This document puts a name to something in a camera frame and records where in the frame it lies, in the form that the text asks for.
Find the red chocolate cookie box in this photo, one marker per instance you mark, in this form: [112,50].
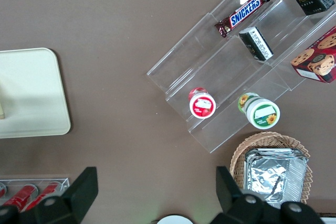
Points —
[317,58]

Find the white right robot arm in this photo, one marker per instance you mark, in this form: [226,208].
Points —
[174,220]

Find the clear acrylic stepped display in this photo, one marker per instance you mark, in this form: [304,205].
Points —
[183,58]

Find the Snickers chocolate bar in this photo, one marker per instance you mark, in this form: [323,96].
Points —
[244,11]

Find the white plastic snack bin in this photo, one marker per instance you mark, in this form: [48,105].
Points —
[328,221]

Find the green lid yogurt cup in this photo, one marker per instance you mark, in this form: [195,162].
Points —
[262,113]

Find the clear acrylic bottle rack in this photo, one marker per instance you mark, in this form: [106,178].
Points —
[64,180]

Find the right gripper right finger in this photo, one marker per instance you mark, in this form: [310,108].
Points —
[241,208]

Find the aluminium foil container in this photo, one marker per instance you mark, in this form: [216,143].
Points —
[273,176]

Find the cream plastic tray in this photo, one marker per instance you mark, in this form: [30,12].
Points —
[34,82]

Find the light tan wicker basket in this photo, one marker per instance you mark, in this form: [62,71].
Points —
[237,155]

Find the red lid yogurt cup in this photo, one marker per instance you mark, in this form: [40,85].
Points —
[202,106]

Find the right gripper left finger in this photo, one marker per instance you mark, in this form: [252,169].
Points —
[73,197]

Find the red cola bottle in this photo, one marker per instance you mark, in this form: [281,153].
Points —
[2,190]
[44,193]
[22,196]

